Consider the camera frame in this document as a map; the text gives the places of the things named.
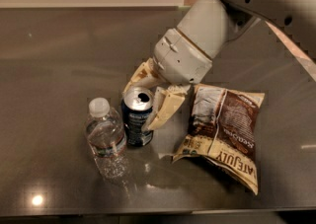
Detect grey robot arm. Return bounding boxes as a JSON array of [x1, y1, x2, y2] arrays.
[[124, 0, 316, 131]]

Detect clear plastic water bottle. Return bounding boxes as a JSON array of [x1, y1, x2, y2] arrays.
[[85, 97, 130, 180]]

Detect brown chip bag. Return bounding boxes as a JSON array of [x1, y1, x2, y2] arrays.
[[173, 84, 265, 192]]

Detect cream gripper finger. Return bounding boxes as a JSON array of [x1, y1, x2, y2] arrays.
[[123, 58, 164, 94], [143, 85, 191, 131]]

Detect blue pepsi can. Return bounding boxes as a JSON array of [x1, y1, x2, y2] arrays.
[[121, 87, 153, 147]]

